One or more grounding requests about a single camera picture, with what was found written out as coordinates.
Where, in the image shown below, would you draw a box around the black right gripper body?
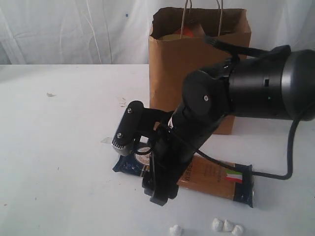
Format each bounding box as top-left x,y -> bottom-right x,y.
141,105 -> 222,195

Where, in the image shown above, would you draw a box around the spaghetti packet dark blue ends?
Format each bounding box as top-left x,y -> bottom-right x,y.
113,142 -> 253,207

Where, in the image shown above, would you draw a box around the clear jar with gold lid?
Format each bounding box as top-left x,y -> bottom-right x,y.
159,34 -> 181,41

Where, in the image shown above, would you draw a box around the kraft pouch with orange label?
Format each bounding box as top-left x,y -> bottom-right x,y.
173,22 -> 205,38

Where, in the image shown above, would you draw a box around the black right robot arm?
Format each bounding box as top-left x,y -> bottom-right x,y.
142,46 -> 315,206

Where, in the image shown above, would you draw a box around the large brown paper shopping bag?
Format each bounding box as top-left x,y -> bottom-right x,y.
148,0 -> 252,135

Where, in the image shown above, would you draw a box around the clear tape piece on table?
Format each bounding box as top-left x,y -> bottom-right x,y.
100,137 -> 113,145

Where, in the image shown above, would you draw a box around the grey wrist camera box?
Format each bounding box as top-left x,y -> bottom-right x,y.
111,101 -> 144,156

